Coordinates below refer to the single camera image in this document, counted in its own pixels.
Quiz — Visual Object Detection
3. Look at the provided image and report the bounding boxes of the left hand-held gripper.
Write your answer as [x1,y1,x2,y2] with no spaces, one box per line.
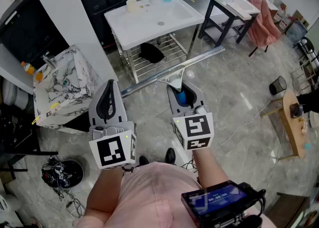
[88,79,137,170]

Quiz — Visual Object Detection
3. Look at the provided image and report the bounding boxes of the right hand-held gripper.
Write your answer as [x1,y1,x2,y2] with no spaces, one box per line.
[166,81,215,151]

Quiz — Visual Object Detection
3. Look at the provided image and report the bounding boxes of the silver squeegee with blue handle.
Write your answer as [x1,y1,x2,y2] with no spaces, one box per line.
[121,46,226,105]

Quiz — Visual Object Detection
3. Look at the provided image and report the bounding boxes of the person's left forearm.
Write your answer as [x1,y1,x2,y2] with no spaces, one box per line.
[84,165,126,220]

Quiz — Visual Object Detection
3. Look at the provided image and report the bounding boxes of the person's right forearm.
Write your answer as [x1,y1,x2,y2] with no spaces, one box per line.
[192,146,230,189]

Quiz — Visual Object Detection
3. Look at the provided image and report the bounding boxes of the marble sink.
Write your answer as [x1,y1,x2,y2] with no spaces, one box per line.
[32,44,101,127]

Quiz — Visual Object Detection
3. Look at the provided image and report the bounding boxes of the person's right shoe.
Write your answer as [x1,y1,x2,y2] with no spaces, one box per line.
[165,147,176,166]

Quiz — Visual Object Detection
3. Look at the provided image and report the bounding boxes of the black cloth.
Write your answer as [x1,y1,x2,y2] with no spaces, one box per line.
[138,42,167,64]

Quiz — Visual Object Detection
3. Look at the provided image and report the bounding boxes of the chrome faucet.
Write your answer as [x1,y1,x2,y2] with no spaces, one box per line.
[40,51,58,70]

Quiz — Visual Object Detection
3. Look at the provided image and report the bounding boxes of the white basin table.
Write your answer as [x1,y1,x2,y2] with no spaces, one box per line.
[104,0,205,84]

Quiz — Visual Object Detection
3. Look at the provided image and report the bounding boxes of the orange drink bottle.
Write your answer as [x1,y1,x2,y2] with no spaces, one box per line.
[20,61,36,76]

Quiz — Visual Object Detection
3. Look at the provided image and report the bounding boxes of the black mesh waste bin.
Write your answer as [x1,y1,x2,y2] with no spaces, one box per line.
[269,75,288,96]

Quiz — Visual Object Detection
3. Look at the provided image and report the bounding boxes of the person's pink clothing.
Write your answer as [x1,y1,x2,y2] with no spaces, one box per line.
[73,161,274,228]

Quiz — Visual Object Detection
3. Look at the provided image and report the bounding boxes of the black screen device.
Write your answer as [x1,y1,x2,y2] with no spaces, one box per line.
[180,180,267,228]

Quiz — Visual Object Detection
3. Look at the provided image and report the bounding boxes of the pink chair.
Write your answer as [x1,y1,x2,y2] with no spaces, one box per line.
[246,0,283,57]

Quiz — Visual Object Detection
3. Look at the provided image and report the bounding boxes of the cream cup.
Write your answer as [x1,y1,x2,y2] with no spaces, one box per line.
[126,0,138,13]

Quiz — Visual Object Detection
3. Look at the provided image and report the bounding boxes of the black round device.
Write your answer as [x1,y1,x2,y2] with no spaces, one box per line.
[289,102,305,119]

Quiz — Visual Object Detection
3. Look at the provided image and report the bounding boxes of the wooden side table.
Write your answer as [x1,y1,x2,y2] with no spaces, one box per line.
[260,89,312,161]

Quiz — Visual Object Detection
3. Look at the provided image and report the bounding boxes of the low black cabinet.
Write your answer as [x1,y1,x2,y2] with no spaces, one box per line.
[0,0,71,71]

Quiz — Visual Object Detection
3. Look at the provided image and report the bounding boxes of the dark wooden stool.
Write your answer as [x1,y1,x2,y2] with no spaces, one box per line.
[263,192,312,228]

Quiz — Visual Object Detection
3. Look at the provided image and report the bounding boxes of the white floor cable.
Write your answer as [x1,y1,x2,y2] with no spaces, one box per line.
[211,97,275,153]

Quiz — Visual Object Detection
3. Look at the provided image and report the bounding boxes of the black frame washstand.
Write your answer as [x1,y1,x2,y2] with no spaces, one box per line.
[198,0,261,45]

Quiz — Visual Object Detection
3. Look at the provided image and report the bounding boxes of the black floor cables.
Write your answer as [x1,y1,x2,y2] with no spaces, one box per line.
[49,187,86,220]

